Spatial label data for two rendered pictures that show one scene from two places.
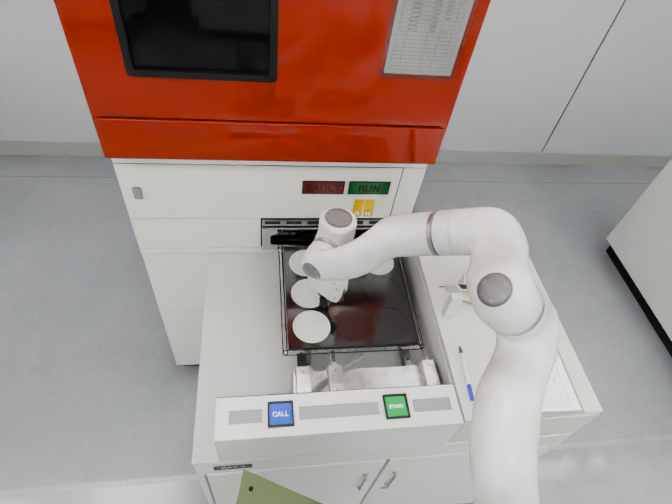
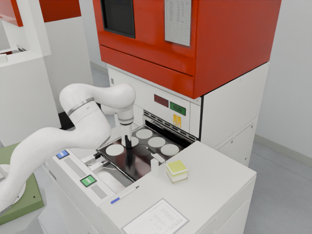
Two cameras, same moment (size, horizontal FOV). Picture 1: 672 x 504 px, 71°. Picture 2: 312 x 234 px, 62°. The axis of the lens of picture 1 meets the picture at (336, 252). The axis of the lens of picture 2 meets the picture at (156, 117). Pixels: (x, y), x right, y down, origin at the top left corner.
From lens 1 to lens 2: 1.15 m
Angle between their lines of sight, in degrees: 49
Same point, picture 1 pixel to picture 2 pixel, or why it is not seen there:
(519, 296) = (64, 89)
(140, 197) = (112, 83)
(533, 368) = (62, 133)
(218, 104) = (122, 45)
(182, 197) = not seen: hidden behind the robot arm
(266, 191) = (143, 94)
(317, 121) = (148, 60)
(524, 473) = (15, 154)
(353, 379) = (102, 174)
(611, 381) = not seen: outside the picture
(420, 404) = (96, 188)
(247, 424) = not seen: hidden behind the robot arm
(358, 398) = (84, 169)
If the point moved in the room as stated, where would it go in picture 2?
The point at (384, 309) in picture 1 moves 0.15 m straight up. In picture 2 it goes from (145, 163) to (143, 140)
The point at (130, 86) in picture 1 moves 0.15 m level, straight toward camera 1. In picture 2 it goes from (104, 34) to (87, 40)
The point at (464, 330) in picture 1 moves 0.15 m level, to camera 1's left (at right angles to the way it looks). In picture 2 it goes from (152, 184) to (137, 164)
